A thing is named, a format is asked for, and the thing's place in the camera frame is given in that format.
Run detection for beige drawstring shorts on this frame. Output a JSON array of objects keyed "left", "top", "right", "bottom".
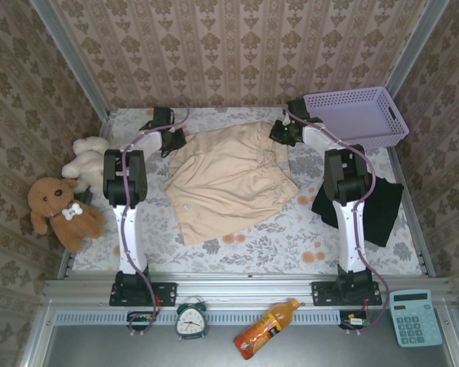
[{"left": 163, "top": 121, "right": 301, "bottom": 246}]

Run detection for black t-shirt with blue logo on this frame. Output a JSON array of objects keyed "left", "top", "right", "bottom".
[{"left": 311, "top": 177, "right": 405, "bottom": 248}]

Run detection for purple plastic basket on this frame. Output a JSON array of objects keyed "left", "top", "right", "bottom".
[{"left": 303, "top": 86, "right": 411, "bottom": 149}]

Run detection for white plush toy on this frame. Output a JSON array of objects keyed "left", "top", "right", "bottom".
[{"left": 60, "top": 136, "right": 112, "bottom": 194}]

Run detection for floral tablecloth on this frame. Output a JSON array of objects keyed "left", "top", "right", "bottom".
[{"left": 71, "top": 106, "right": 424, "bottom": 276}]

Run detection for brown plush dog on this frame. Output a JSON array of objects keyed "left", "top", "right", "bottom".
[{"left": 26, "top": 176, "right": 104, "bottom": 253}]

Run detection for dark green alarm clock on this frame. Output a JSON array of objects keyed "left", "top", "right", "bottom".
[{"left": 174, "top": 296, "right": 210, "bottom": 341}]

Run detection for black connector board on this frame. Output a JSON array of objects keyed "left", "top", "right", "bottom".
[
  {"left": 126, "top": 311, "right": 158, "bottom": 332},
  {"left": 339, "top": 310, "right": 372, "bottom": 330}
]

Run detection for orange juice bottle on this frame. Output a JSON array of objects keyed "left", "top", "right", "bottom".
[{"left": 233, "top": 297, "right": 301, "bottom": 361}]

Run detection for light blue calculator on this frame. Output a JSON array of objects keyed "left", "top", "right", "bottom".
[{"left": 389, "top": 288, "right": 444, "bottom": 348}]

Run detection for purple robot arm cable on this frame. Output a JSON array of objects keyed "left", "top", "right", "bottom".
[
  {"left": 282, "top": 86, "right": 391, "bottom": 336},
  {"left": 120, "top": 97, "right": 190, "bottom": 337}
]

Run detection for aluminium frame post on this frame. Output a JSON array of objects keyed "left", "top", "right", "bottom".
[
  {"left": 384, "top": 0, "right": 451, "bottom": 99},
  {"left": 28, "top": 0, "right": 114, "bottom": 122}
]

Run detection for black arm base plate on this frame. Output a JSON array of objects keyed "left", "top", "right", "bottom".
[
  {"left": 109, "top": 281, "right": 177, "bottom": 307},
  {"left": 311, "top": 281, "right": 383, "bottom": 307}
]

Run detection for aluminium frame beam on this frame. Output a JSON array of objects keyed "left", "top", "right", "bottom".
[{"left": 41, "top": 273, "right": 454, "bottom": 307}]

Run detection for white slotted cable duct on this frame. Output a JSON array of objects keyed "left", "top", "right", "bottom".
[{"left": 55, "top": 310, "right": 340, "bottom": 326}]

